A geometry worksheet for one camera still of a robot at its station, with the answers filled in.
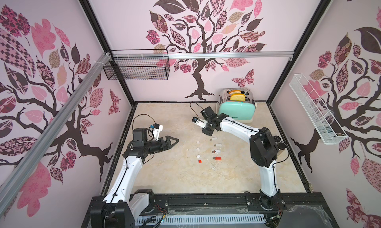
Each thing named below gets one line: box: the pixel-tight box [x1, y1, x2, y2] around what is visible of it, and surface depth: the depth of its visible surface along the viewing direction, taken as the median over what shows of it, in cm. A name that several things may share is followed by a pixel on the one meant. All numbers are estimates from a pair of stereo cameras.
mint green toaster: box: [217, 88, 256, 123], surface depth 102 cm
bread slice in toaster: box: [228, 89, 246, 102], surface depth 100 cm
